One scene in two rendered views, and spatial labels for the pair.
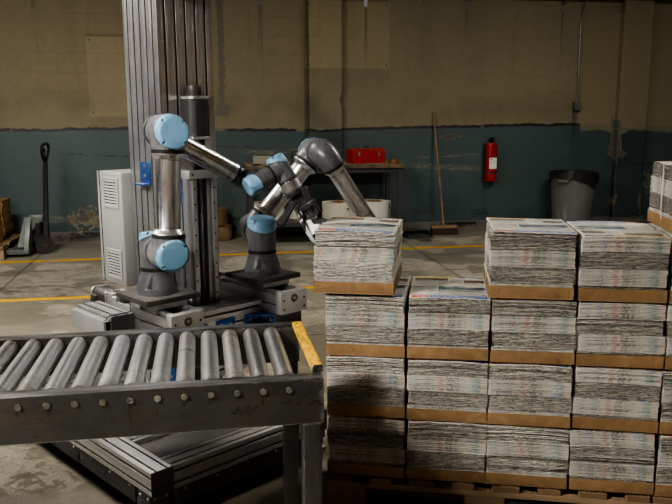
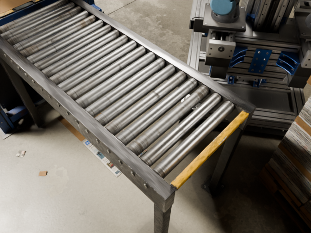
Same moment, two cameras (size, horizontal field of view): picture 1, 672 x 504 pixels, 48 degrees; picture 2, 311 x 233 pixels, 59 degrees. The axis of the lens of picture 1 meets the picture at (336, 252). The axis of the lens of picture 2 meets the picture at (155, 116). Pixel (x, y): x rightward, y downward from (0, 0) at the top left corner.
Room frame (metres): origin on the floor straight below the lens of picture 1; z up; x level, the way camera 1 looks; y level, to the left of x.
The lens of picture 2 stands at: (1.61, -0.21, 1.67)
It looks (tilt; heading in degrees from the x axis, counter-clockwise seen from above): 52 degrees down; 53
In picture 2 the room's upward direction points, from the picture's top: 1 degrees clockwise
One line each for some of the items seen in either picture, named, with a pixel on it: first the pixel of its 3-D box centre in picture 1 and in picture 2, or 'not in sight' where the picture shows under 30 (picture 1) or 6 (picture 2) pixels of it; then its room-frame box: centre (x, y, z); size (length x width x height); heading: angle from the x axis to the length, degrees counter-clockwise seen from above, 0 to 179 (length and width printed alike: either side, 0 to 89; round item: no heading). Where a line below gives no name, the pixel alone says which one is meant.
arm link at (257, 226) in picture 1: (261, 232); not in sight; (3.08, 0.31, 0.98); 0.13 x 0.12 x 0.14; 20
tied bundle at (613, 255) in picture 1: (611, 259); not in sight; (2.66, -0.99, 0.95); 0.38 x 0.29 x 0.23; 172
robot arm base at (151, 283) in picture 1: (157, 278); (226, 6); (2.72, 0.66, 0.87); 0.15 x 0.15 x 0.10
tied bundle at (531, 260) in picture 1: (526, 257); not in sight; (2.71, -0.69, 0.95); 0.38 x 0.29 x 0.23; 172
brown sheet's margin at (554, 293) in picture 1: (525, 280); not in sight; (2.71, -0.69, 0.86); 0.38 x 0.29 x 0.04; 172
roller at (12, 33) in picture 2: not in sight; (40, 21); (1.90, 1.26, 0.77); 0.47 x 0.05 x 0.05; 10
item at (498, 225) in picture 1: (528, 225); not in sight; (2.70, -0.70, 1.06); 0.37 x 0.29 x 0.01; 172
